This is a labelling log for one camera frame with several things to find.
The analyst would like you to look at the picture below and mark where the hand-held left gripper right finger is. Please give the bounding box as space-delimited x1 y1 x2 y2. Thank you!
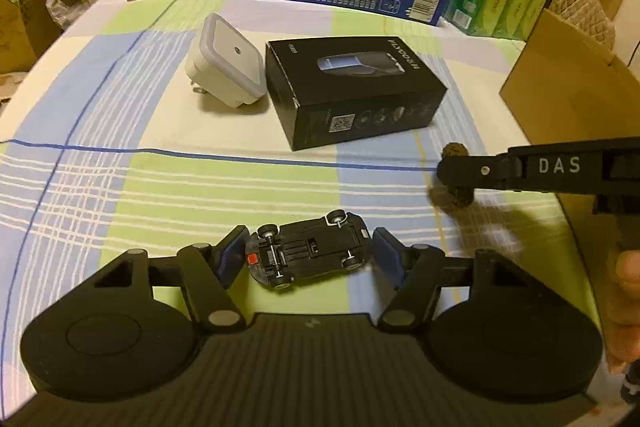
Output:
372 227 539 332

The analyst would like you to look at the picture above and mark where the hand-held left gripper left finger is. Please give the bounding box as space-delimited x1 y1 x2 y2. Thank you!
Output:
90 227 250 332

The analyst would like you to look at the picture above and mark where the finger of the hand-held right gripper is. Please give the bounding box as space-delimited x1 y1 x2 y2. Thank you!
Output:
436 149 512 190

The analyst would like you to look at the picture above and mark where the cardboard box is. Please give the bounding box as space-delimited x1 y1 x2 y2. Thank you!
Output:
498 7 640 258

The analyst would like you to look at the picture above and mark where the black toy car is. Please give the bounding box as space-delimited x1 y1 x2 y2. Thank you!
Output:
244 211 374 291

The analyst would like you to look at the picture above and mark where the person's right hand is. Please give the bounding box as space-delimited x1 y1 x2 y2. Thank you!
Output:
604 249 640 376

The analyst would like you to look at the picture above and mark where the checked cloth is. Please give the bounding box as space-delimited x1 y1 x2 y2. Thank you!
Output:
0 0 576 410

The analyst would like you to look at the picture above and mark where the black product box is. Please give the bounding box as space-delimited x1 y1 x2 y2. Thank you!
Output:
263 38 449 152

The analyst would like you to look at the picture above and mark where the beige woven object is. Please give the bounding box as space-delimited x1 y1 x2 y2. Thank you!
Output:
547 0 617 54

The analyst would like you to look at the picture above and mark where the white plug-in night light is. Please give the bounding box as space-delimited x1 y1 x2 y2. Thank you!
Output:
184 12 266 109

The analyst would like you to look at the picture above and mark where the large brown carton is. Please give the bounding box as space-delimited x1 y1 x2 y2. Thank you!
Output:
0 0 72 76

